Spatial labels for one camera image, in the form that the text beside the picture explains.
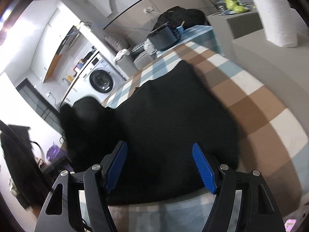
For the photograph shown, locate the grey ottoman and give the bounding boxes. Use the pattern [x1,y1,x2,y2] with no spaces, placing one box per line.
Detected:
[207,11,265,57]
[231,26,309,126]

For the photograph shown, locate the houndstooth pillow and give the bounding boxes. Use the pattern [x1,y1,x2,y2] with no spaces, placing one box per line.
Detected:
[132,40,151,54]

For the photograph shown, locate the range hood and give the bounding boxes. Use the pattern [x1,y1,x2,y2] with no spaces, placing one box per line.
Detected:
[60,25,80,54]

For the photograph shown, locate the checked tablecloth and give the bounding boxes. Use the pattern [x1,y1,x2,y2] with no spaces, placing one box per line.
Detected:
[80,41,309,232]

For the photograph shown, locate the white cloth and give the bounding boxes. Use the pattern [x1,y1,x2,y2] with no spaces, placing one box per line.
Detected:
[114,49,131,62]

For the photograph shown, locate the white washing machine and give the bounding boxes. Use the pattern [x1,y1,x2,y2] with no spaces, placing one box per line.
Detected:
[76,51,126,102]

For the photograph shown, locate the pink phone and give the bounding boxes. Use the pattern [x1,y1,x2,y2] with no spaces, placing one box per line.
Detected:
[285,219,298,232]

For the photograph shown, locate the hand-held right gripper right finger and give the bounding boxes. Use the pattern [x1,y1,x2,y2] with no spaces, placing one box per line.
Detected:
[192,142,284,232]

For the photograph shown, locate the light blue checked cloth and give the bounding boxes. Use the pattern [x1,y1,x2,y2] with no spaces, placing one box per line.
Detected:
[154,25,222,58]

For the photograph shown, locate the grey cushion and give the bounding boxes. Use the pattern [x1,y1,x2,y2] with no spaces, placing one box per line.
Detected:
[105,33,123,50]

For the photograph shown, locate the dark furniture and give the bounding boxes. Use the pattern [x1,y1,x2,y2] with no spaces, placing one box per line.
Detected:
[0,121,49,211]

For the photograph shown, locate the black jacket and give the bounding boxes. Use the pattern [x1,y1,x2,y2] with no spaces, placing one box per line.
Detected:
[156,6,211,31]

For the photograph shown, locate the dark rice cooker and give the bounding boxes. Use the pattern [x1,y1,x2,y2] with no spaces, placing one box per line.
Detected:
[147,24,185,52]

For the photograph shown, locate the white upper cabinets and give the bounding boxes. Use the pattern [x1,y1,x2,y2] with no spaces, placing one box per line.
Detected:
[39,7,61,83]

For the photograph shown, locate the purple bag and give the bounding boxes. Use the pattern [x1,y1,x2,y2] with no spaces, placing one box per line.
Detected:
[46,145,65,162]

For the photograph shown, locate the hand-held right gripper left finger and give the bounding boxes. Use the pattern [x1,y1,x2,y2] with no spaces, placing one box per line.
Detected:
[34,141,128,232]

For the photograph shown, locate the paper towel roll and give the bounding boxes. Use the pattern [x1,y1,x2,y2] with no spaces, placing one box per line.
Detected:
[245,0,300,48]

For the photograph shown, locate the black knit sweater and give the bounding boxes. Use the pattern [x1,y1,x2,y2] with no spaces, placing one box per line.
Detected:
[59,60,240,206]

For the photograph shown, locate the grey sofa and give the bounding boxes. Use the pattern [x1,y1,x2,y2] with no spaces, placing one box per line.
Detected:
[113,32,160,78]

